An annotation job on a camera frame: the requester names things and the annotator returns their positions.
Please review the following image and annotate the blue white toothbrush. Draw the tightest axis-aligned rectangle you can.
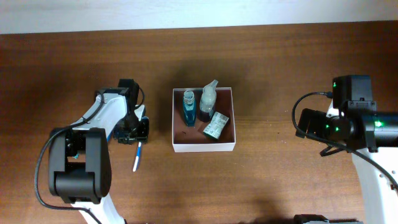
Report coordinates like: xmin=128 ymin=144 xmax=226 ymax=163
xmin=132 ymin=142 xmax=142 ymax=172

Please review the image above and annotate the teal mouthwash bottle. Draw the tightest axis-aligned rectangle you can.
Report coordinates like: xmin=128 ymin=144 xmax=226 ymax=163
xmin=183 ymin=90 xmax=196 ymax=127

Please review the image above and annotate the clear dark spray bottle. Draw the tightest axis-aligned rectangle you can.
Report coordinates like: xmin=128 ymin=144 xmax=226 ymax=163
xmin=199 ymin=80 xmax=218 ymax=122

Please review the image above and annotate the green Dettol soap box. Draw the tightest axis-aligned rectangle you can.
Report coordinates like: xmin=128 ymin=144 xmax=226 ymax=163
xmin=203 ymin=112 xmax=229 ymax=140

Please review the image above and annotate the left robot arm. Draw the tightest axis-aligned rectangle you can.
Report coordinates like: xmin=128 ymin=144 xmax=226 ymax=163
xmin=44 ymin=79 xmax=149 ymax=223

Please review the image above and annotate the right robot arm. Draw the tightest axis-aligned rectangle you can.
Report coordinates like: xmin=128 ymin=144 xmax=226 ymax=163
xmin=292 ymin=108 xmax=397 ymax=223

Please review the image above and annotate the white cardboard box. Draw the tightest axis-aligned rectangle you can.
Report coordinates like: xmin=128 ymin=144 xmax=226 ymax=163
xmin=172 ymin=87 xmax=236 ymax=152

